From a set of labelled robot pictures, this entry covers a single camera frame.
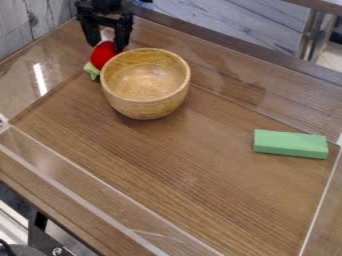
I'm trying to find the black cable lower left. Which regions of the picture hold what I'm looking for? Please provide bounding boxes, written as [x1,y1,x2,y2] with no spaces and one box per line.
[0,238,19,256]

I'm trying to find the wooden bowl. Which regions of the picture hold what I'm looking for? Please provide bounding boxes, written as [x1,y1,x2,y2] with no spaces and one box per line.
[100,48,191,120]

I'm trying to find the red plush strawberry fruit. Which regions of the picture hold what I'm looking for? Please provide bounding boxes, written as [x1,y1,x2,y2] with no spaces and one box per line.
[84,40,118,80]

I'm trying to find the green rectangular block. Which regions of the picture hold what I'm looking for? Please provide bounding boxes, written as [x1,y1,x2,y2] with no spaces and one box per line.
[253,129,329,159]

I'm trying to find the clear acrylic front barrier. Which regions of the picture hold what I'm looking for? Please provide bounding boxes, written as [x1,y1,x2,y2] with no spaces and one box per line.
[0,116,223,256]

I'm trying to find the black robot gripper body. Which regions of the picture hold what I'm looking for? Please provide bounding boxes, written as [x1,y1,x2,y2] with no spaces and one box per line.
[75,0,134,27]

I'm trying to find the metal table leg background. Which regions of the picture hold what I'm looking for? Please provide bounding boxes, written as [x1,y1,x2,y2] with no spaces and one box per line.
[299,10,337,63]

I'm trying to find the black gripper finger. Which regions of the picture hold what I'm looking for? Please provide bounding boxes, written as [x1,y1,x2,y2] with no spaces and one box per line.
[80,19,102,47]
[114,21,132,52]

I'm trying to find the black table leg bracket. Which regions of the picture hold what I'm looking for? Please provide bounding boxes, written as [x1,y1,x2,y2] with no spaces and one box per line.
[28,211,75,256]

